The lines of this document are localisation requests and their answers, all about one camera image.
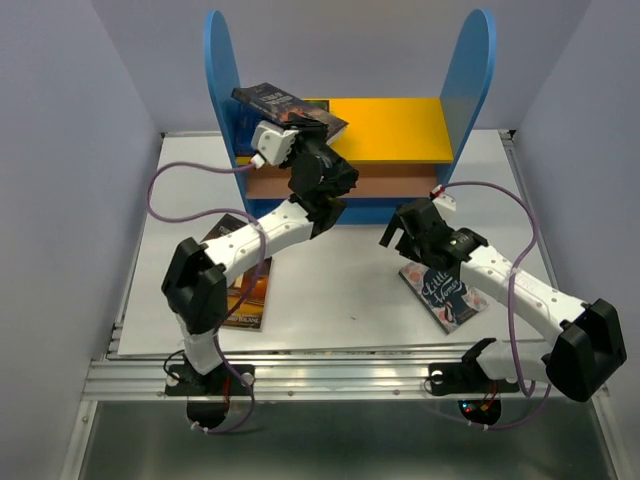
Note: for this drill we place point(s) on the A Tale of Two Cities book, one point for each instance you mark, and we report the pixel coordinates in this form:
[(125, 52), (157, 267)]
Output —
[(267, 102)]

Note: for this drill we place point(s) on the blue yellow wooden bookshelf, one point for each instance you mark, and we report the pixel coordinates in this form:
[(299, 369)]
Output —
[(403, 147)]

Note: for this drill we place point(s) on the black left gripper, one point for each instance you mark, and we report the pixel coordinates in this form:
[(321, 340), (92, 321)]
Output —
[(304, 132)]

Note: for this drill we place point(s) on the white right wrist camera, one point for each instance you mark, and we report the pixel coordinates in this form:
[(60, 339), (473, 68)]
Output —
[(444, 203)]

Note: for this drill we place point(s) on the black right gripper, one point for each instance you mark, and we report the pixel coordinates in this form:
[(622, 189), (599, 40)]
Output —
[(402, 245)]

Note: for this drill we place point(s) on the aluminium mounting rail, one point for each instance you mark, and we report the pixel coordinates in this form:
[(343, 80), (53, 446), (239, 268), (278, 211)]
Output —
[(298, 376)]

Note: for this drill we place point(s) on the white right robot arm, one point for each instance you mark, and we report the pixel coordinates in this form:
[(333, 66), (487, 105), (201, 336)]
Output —
[(582, 343)]

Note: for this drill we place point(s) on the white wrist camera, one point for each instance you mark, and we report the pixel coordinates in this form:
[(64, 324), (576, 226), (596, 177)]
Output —
[(271, 144), (444, 203)]

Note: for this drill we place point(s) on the Three Days to See book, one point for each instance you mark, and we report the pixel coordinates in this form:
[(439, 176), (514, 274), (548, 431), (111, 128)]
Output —
[(225, 226)]

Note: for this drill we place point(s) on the Animal Farm book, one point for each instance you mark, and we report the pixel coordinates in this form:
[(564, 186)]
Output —
[(279, 113)]

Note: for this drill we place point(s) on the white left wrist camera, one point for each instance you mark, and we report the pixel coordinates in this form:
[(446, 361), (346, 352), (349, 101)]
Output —
[(271, 144)]

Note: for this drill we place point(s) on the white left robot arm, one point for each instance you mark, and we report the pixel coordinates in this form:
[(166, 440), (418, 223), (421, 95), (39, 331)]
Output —
[(199, 274)]

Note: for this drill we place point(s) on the Little Women book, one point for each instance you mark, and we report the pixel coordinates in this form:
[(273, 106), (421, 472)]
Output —
[(449, 301)]

